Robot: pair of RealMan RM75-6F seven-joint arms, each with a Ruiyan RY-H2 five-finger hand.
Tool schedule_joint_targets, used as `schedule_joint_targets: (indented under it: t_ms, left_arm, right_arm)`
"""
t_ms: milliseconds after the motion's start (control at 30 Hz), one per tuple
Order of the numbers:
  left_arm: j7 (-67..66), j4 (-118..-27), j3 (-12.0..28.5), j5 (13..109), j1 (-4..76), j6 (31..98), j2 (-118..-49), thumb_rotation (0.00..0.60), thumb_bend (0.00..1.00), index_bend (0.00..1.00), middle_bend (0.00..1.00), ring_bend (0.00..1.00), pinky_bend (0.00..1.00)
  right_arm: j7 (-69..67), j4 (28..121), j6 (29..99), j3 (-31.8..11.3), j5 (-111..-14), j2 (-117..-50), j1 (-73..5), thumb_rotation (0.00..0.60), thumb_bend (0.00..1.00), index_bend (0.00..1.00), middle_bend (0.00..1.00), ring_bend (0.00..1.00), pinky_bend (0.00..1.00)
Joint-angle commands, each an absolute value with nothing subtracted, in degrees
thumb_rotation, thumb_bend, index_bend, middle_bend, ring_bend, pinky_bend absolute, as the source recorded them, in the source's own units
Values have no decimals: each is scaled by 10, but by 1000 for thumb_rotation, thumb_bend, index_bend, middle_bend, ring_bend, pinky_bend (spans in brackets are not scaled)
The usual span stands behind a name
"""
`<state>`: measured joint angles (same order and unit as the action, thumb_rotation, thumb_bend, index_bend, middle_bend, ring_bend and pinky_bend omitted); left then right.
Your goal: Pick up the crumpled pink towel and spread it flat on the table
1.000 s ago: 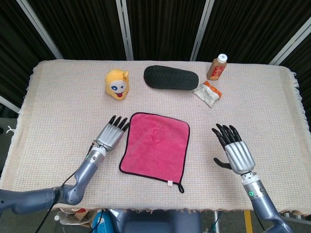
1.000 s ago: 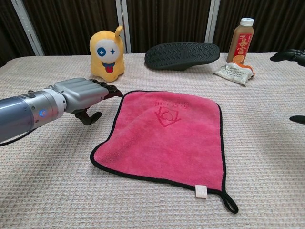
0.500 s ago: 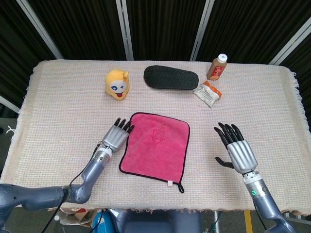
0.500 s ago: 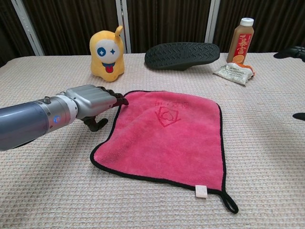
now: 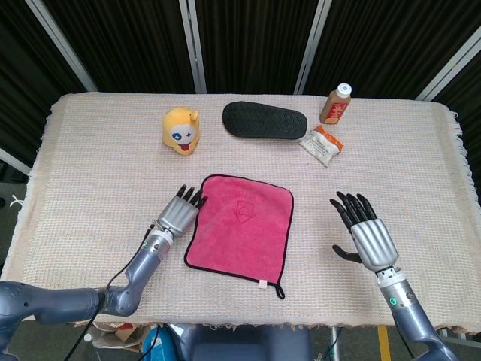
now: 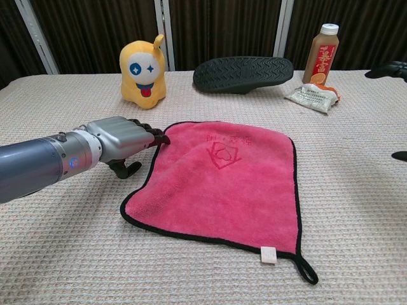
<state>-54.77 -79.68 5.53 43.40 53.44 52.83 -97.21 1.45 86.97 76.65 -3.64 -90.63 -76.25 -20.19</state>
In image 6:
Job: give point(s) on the yellow plush monster toy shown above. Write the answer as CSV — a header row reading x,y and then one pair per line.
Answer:
x,y
130,85

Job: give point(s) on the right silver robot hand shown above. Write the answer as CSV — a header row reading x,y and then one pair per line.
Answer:
x,y
391,70

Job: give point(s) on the pink towel with black trim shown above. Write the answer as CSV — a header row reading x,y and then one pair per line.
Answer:
x,y
222,197

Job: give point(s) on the dark pleated curtain panel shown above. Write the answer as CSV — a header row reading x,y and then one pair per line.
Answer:
x,y
12,38
372,31
95,31
222,25

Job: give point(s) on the brown juice bottle red label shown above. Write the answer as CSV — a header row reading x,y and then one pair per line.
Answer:
x,y
319,54

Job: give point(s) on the white and orange snack packet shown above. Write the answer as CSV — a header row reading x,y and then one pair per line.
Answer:
x,y
311,97

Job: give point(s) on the black slipper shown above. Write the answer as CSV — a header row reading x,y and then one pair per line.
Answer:
x,y
241,73

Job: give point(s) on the white partition post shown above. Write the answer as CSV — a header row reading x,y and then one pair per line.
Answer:
x,y
283,28
167,19
35,35

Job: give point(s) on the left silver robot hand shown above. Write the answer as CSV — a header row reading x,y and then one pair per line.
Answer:
x,y
124,136

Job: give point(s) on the beige woven tablecloth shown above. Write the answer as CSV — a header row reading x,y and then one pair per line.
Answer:
x,y
63,254

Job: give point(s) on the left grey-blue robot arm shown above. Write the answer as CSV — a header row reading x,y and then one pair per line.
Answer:
x,y
31,165

